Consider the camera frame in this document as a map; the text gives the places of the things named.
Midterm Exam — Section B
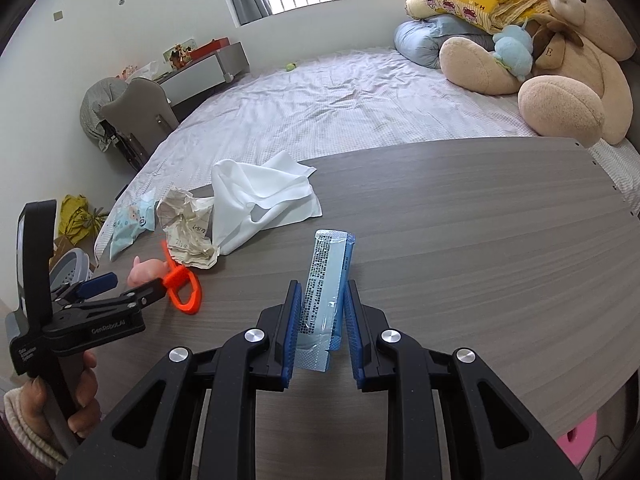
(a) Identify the grey clothing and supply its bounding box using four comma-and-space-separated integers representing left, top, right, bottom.
80, 77, 132, 151

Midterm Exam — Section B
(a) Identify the white grey desk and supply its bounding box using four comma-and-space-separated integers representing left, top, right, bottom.
155, 41, 251, 106

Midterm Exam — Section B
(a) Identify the bed with checked sheet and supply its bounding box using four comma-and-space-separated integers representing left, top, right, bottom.
92, 47, 640, 216

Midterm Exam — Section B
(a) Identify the pink pig toy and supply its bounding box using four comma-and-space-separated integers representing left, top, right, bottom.
127, 255, 168, 291

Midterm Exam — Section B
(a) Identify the grey beige chair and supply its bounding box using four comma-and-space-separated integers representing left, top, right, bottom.
102, 77, 180, 168

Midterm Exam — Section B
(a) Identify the light blue wipes packet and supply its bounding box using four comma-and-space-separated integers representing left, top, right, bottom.
109, 187, 158, 261

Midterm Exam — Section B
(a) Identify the grey-blue pillow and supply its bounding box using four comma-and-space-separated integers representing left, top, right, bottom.
393, 15, 493, 68

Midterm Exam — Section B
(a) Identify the paper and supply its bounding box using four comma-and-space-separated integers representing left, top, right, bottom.
156, 187, 221, 271

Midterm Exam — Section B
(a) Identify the small blue plush toy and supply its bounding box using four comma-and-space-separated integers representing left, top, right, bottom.
492, 22, 536, 81

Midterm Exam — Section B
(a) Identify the yellow sack with knot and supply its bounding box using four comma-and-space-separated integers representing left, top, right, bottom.
59, 195, 108, 247

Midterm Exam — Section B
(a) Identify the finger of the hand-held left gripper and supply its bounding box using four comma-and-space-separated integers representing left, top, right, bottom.
65, 279, 168, 318
50, 272, 119, 306

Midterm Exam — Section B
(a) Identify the colourful figure picture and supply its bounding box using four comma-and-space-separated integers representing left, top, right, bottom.
162, 40, 196, 70

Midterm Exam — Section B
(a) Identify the white plastic bag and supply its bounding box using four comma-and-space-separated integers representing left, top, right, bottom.
131, 60, 163, 82

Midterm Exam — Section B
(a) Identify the person's left hand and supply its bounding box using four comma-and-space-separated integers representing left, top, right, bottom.
5, 350, 103, 443

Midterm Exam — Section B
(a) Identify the black folding stand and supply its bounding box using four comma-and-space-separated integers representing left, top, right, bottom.
107, 125, 146, 171

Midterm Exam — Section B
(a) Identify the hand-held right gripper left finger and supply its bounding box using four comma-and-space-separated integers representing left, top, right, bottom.
60, 280, 303, 480

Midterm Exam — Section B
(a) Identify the white cloth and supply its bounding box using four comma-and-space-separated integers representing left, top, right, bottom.
211, 150, 323, 256

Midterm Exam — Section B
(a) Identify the grey perforated plastic basket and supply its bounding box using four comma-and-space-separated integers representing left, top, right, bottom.
47, 247, 93, 296

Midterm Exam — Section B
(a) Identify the orange plastic clip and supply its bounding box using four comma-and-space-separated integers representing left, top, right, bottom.
160, 240, 203, 316

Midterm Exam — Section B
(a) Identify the red box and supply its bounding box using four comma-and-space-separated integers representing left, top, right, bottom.
192, 38, 232, 61

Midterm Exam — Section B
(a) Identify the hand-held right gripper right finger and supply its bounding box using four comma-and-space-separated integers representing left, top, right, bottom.
342, 280, 583, 480

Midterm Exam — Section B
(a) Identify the pink plastic item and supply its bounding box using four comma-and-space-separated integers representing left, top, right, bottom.
555, 412, 601, 480

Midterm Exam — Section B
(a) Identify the large beige teddy bear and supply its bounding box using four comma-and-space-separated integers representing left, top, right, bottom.
439, 0, 636, 146

